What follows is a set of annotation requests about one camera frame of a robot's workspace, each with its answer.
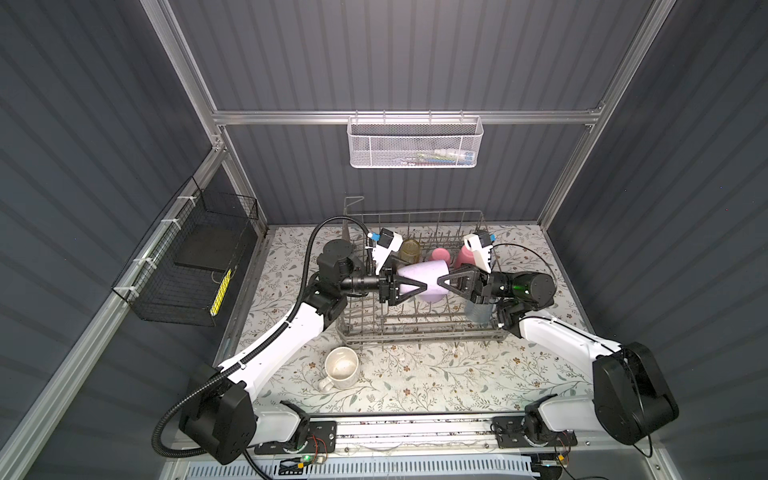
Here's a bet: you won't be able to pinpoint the small lilac plastic cup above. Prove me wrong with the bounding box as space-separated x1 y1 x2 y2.
397 260 449 303

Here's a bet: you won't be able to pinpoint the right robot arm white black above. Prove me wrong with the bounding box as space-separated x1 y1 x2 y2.
437 266 680 446

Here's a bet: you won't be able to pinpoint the white ceramic mug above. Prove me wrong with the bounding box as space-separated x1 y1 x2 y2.
318 347 361 392

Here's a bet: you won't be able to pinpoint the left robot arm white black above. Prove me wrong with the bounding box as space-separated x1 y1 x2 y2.
150 222 426 465

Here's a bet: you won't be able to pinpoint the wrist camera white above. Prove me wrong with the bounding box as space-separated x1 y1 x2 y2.
367 228 404 275
463 230 496 273

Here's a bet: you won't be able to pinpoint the blue transparent cup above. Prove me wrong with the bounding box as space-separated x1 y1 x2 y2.
464 301 494 327

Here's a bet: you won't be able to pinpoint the floral table mat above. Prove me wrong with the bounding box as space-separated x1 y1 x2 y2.
236 224 593 413

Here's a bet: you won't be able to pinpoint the black wire wall basket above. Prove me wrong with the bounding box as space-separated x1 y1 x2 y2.
112 180 264 327

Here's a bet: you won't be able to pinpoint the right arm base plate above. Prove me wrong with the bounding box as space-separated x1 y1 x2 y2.
490 415 578 448

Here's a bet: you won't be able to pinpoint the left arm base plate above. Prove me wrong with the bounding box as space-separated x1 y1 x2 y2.
248 420 338 455

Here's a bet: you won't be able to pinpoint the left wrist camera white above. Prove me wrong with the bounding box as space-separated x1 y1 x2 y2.
367 228 404 275

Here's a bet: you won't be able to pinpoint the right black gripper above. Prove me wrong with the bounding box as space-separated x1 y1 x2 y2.
436 268 522 312

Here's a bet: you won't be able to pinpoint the yellow transparent cup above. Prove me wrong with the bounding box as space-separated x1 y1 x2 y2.
398 239 421 264

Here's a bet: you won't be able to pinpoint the white mesh wall basket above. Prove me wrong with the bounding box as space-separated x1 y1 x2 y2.
346 114 484 169

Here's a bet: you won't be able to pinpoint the items in white basket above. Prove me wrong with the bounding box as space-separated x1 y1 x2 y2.
416 149 476 168

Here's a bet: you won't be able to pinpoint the grey wire dish rack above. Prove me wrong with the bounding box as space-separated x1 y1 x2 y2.
336 195 507 345

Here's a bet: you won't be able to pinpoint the yellow brush in basket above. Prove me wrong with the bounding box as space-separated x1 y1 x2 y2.
209 269 233 317

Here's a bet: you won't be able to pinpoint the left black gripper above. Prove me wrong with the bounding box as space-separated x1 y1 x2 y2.
337 256 425 309

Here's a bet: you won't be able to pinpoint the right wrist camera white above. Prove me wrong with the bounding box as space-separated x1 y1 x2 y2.
463 230 496 273

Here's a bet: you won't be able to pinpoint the pink plastic cup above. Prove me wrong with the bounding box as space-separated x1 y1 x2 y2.
429 247 452 265
454 245 475 269

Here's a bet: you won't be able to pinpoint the white vented front panel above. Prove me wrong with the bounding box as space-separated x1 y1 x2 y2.
179 454 538 480

